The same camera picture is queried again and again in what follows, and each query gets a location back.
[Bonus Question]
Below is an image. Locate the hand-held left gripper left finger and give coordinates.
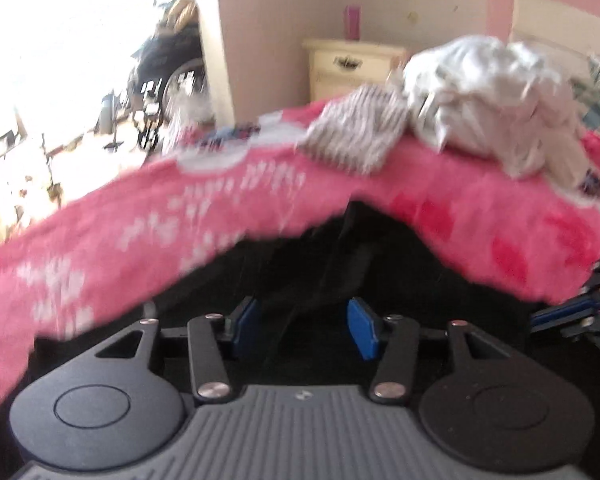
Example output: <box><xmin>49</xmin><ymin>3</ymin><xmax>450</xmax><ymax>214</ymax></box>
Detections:
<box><xmin>95</xmin><ymin>296</ymin><xmax>258</xmax><ymax>405</ymax></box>

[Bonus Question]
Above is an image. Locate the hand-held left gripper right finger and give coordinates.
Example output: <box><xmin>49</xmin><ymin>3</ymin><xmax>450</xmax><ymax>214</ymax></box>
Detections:
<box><xmin>346</xmin><ymin>297</ymin><xmax>503</xmax><ymax>402</ymax></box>

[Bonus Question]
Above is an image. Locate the black garment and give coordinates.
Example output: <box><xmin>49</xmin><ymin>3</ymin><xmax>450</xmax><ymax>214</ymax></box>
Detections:
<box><xmin>0</xmin><ymin>200</ymin><xmax>600</xmax><ymax>480</ymax></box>

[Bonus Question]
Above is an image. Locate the white clothes pile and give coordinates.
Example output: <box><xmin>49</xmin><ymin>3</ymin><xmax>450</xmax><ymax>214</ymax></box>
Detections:
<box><xmin>402</xmin><ymin>35</ymin><xmax>588</xmax><ymax>186</ymax></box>

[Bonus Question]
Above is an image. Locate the pink floral blanket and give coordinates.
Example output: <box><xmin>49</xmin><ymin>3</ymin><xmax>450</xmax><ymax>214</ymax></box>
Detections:
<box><xmin>0</xmin><ymin>95</ymin><xmax>600</xmax><ymax>426</ymax></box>

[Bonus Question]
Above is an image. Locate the plaid cloth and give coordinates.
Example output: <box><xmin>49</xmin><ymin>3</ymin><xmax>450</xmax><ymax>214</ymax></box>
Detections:
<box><xmin>570</xmin><ymin>55</ymin><xmax>600</xmax><ymax>131</ymax></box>

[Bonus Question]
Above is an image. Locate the grey checkered cloth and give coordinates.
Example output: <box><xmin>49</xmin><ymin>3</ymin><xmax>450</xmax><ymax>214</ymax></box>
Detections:
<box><xmin>297</xmin><ymin>85</ymin><xmax>411</xmax><ymax>176</ymax></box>

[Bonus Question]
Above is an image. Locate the wheelchair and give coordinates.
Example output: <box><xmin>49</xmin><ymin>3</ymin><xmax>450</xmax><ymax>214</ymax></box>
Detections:
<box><xmin>97</xmin><ymin>35</ymin><xmax>211</xmax><ymax>153</ymax></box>

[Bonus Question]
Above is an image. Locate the cream nightstand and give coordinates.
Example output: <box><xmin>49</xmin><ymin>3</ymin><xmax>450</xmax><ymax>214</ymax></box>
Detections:
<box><xmin>302</xmin><ymin>37</ymin><xmax>411</xmax><ymax>103</ymax></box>

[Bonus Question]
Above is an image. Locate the pink headboard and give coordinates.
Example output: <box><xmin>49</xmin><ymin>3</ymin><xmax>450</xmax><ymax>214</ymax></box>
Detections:
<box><xmin>487</xmin><ymin>0</ymin><xmax>600</xmax><ymax>61</ymax></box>

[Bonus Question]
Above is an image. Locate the pink cup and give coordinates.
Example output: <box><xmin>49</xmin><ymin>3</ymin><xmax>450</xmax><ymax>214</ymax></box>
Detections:
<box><xmin>344</xmin><ymin>5</ymin><xmax>362</xmax><ymax>40</ymax></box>

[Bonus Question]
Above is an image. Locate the brown padded jacket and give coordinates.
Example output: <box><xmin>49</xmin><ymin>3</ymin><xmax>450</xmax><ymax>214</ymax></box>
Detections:
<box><xmin>157</xmin><ymin>0</ymin><xmax>201</xmax><ymax>36</ymax></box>

